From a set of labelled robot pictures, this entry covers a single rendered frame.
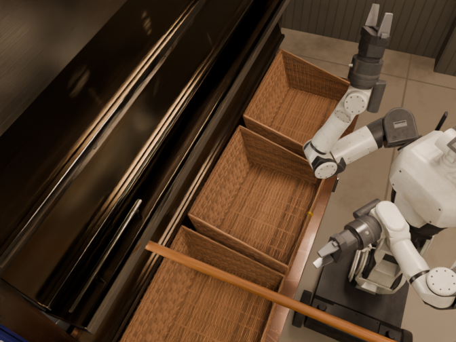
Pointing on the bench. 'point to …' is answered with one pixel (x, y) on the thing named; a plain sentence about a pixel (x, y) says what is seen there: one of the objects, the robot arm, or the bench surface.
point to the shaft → (268, 294)
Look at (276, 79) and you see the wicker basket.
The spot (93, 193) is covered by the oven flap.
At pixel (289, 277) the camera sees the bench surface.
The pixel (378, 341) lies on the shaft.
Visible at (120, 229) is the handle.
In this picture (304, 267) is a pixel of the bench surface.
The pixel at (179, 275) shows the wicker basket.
